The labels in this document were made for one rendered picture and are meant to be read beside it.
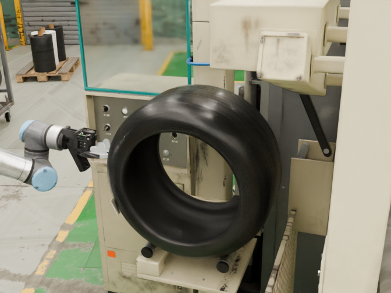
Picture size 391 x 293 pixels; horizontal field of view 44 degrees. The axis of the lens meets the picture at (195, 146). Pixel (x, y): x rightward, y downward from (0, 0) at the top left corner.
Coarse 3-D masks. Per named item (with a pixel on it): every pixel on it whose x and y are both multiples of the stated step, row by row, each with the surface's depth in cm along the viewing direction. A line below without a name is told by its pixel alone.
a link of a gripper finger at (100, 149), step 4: (100, 144) 170; (92, 148) 172; (96, 148) 171; (100, 148) 171; (104, 148) 170; (92, 152) 172; (96, 152) 172; (100, 152) 172; (104, 152) 171; (100, 156) 171; (104, 156) 171
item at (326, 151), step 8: (304, 96) 163; (304, 104) 164; (312, 104) 164; (312, 112) 164; (312, 120) 165; (320, 128) 165; (320, 136) 166; (320, 144) 167; (328, 144) 167; (328, 152) 167
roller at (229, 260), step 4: (232, 252) 167; (236, 252) 170; (224, 256) 164; (228, 256) 165; (232, 256) 166; (220, 260) 163; (224, 260) 162; (228, 260) 163; (232, 260) 165; (220, 264) 162; (224, 264) 161; (228, 264) 162; (220, 268) 162; (224, 268) 162; (228, 268) 162; (224, 272) 163
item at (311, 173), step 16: (304, 144) 185; (304, 160) 171; (320, 160) 188; (304, 176) 173; (320, 176) 171; (304, 192) 175; (320, 192) 173; (288, 208) 180; (304, 208) 177; (320, 208) 175; (304, 224) 180; (320, 224) 178
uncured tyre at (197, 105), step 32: (160, 96) 159; (192, 96) 151; (224, 96) 156; (128, 128) 154; (160, 128) 148; (192, 128) 145; (224, 128) 143; (256, 128) 151; (128, 160) 178; (160, 160) 188; (256, 160) 145; (128, 192) 164; (160, 192) 189; (256, 192) 146; (160, 224) 180; (192, 224) 186; (224, 224) 182; (256, 224) 152; (192, 256) 163
